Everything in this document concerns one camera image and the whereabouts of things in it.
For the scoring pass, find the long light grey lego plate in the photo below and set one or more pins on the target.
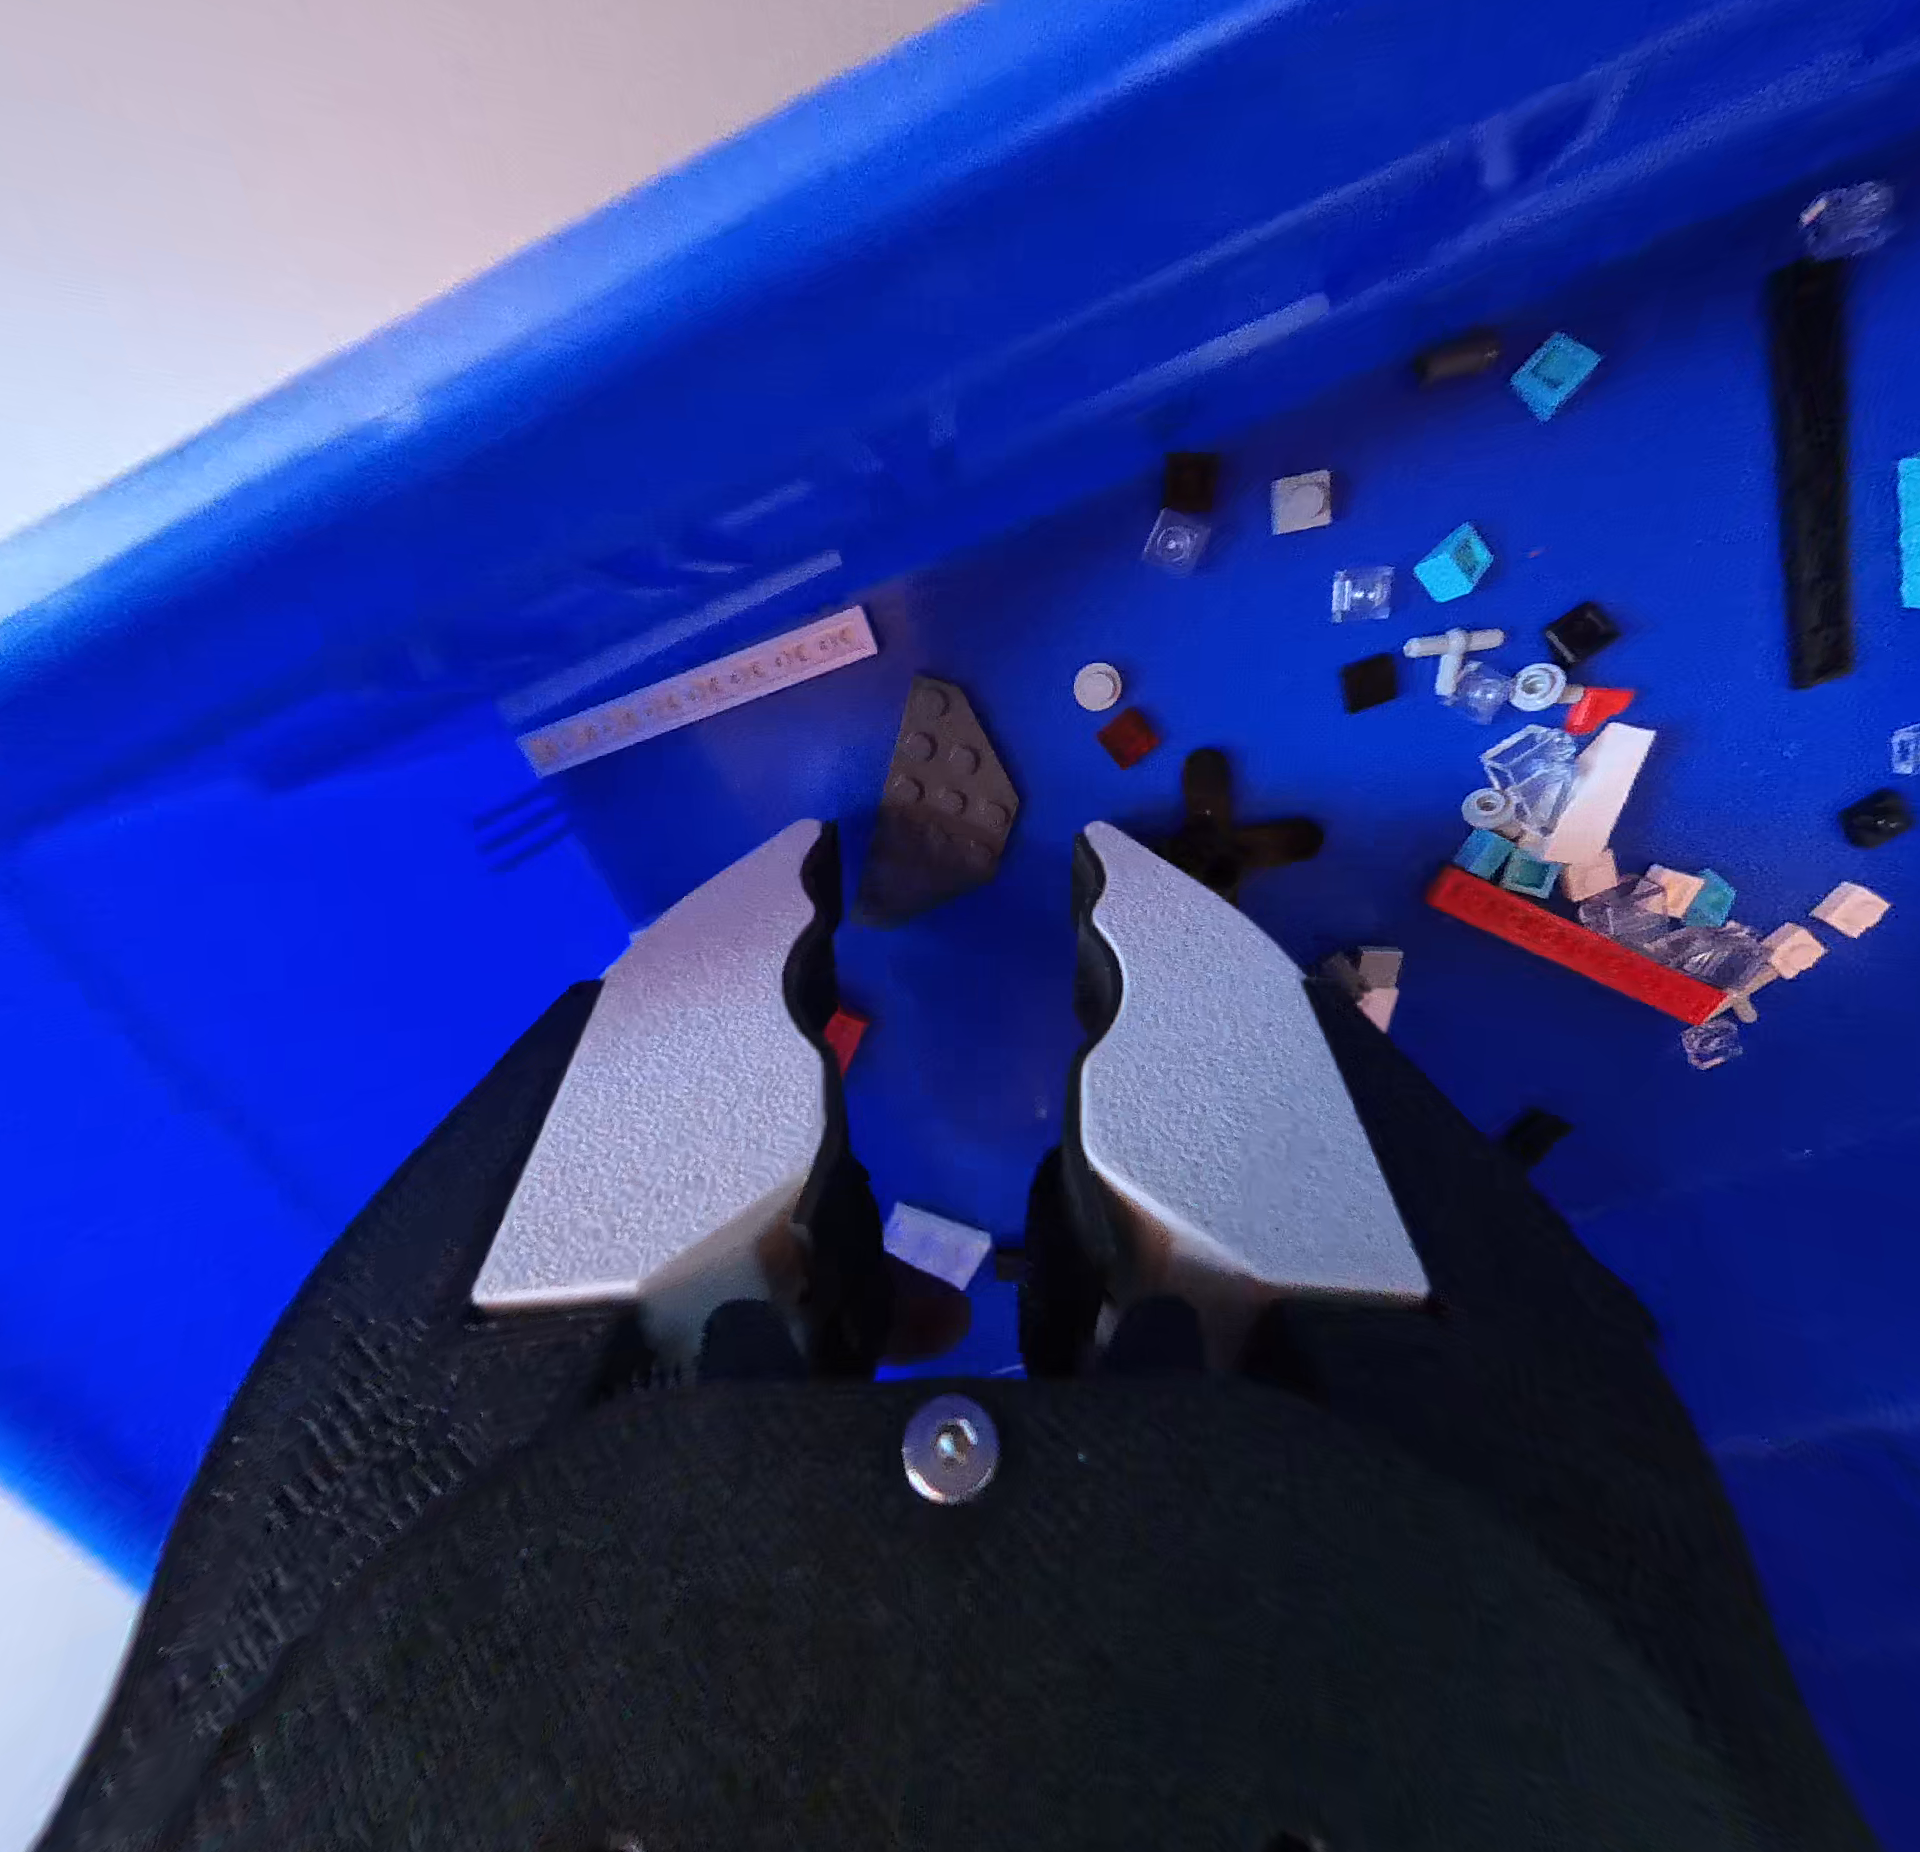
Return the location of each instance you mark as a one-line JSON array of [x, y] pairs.
[[705, 688]]

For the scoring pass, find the long black lego plate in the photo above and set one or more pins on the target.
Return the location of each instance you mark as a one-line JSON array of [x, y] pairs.
[[1811, 503]]

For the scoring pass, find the blue plastic bin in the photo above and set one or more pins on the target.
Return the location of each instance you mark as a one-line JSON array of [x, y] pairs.
[[376, 834]]

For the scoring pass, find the long red lego plate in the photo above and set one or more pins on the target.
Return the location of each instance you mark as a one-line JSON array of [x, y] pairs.
[[1560, 945]]

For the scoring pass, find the scattered small lego pieces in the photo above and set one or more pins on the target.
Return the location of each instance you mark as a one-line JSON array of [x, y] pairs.
[[1452, 561]]

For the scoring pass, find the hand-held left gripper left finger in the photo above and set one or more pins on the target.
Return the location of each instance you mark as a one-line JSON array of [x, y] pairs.
[[675, 1116]]

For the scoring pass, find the pale translucent lego tile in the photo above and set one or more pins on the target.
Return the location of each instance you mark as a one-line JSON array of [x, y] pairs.
[[940, 1245]]

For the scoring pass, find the black cross-shaped lego piece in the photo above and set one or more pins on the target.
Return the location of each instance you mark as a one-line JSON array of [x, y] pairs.
[[1218, 834]]

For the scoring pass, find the tiny red lego slope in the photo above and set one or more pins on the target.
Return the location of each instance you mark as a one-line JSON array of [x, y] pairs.
[[845, 1040]]

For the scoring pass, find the dark grey lego wedge plate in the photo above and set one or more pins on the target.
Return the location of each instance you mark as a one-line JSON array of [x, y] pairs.
[[940, 802]]

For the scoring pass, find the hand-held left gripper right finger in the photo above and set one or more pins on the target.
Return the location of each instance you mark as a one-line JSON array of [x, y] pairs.
[[1245, 1132]]

